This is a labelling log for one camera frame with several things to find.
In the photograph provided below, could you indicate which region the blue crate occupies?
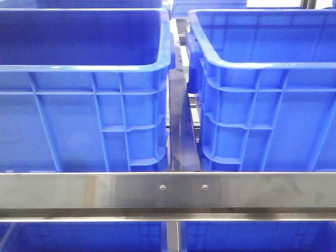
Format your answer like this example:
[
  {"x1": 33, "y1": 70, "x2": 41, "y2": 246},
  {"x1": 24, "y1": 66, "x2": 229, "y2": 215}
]
[
  {"x1": 1, "y1": 222, "x2": 167, "y2": 251},
  {"x1": 172, "y1": 0, "x2": 247, "y2": 17},
  {"x1": 1, "y1": 8, "x2": 174, "y2": 173},
  {"x1": 1, "y1": 0, "x2": 171, "y2": 9},
  {"x1": 186, "y1": 9, "x2": 335, "y2": 172},
  {"x1": 186, "y1": 221, "x2": 335, "y2": 251}
]

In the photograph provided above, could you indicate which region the steel shelf front rail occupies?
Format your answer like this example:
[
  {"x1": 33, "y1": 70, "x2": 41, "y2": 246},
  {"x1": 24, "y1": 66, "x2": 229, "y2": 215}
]
[{"x1": 1, "y1": 172, "x2": 335, "y2": 222}]

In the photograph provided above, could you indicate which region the blue crate lower left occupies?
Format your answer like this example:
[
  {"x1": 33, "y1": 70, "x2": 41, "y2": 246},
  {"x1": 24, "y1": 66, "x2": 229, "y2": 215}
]
[{"x1": 1, "y1": 222, "x2": 167, "y2": 251}]

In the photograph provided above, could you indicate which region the blue crate front right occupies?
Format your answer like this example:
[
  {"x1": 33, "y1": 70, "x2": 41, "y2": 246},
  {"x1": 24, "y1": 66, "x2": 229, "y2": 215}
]
[{"x1": 186, "y1": 9, "x2": 335, "y2": 172}]

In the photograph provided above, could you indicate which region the steel centre divider rail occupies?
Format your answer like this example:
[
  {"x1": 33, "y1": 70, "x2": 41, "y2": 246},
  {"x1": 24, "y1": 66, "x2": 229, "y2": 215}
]
[{"x1": 169, "y1": 19, "x2": 201, "y2": 172}]

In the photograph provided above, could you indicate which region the blue crate lower right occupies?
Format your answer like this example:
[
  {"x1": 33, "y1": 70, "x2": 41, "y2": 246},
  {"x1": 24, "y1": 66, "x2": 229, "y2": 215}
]
[{"x1": 186, "y1": 221, "x2": 335, "y2": 251}]

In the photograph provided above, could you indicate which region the blue crate front left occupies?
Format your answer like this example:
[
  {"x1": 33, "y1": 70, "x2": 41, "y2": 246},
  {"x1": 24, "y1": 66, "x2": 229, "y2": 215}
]
[{"x1": 1, "y1": 8, "x2": 174, "y2": 173}]

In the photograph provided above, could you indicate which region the blue crate rear left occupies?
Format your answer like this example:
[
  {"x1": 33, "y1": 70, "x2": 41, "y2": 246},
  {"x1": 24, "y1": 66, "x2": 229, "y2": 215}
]
[{"x1": 1, "y1": 0, "x2": 171, "y2": 9}]

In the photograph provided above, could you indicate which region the blue crate rear right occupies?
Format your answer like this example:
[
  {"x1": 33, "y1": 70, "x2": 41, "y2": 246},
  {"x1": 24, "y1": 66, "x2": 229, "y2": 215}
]
[{"x1": 172, "y1": 0, "x2": 247, "y2": 17}]

